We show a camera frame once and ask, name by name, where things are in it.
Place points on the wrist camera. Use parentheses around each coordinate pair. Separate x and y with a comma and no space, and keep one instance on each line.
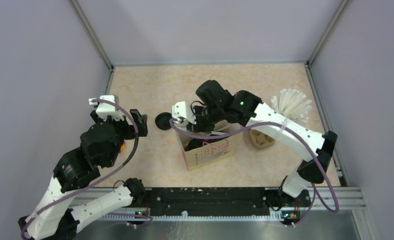
(105,110)
(182,113)

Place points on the yellow red toy car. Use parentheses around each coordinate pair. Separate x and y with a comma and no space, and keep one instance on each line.
(123,147)

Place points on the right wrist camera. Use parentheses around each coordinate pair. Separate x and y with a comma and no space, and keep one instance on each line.
(182,113)

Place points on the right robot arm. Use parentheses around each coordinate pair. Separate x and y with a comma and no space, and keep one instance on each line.
(251,112)

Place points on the white cup of straws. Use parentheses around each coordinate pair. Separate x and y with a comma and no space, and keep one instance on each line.
(292,104)

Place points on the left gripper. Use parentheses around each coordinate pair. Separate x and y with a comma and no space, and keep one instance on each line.
(141,121)

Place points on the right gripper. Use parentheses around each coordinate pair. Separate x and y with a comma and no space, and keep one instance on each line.
(198,127)

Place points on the pink paper bag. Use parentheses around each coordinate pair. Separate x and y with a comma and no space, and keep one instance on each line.
(215,151)

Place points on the black cup lid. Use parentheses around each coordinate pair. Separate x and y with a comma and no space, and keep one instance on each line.
(162,121)
(196,143)

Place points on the brown pulp cup carrier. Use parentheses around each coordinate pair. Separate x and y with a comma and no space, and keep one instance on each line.
(260,140)

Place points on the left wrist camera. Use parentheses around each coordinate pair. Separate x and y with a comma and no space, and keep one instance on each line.
(105,110)

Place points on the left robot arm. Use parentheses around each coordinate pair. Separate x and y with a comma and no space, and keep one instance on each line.
(54,218)

